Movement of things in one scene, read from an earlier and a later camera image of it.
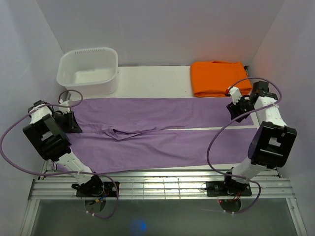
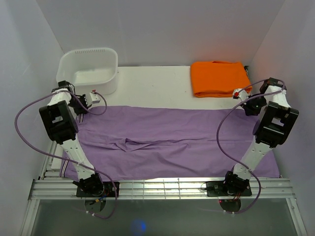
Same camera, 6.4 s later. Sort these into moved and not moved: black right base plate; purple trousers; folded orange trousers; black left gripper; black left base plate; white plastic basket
Moved: purple trousers; black left gripper
Not moved: folded orange trousers; white plastic basket; black right base plate; black left base plate
